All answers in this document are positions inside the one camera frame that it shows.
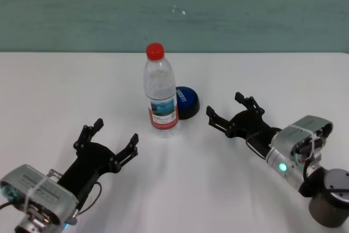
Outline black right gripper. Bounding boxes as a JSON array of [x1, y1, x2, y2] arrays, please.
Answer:
[[206, 92, 282, 160]]

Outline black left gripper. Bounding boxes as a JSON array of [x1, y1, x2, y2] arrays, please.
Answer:
[[56, 118, 139, 204]]

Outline blue push button black base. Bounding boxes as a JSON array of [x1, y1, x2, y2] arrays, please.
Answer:
[[175, 86, 201, 120]]

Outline clear water bottle red cap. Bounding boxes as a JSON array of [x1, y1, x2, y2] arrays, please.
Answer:
[[142, 42, 179, 139]]

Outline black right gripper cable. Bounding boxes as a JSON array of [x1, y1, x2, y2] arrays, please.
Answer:
[[245, 130, 275, 160]]

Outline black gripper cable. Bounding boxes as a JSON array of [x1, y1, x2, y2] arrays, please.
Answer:
[[245, 130, 275, 160], [75, 181, 103, 215]]

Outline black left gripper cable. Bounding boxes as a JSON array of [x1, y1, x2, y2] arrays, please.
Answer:
[[75, 181, 103, 215]]

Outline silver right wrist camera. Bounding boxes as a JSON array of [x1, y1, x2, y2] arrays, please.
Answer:
[[270, 115, 334, 168]]

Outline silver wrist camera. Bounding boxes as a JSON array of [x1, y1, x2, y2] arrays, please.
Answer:
[[0, 164, 80, 224], [270, 115, 334, 168]]

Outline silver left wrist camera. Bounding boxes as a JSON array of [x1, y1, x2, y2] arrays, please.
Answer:
[[0, 164, 80, 224]]

